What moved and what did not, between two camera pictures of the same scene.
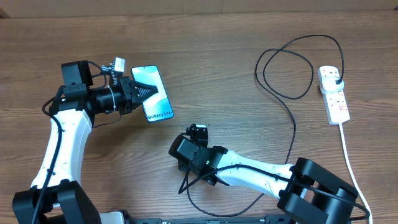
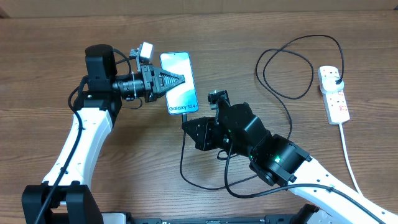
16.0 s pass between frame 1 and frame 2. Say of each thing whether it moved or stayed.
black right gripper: moved
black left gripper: moved
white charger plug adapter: stayed
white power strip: stayed
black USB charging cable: moved
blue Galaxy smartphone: moved
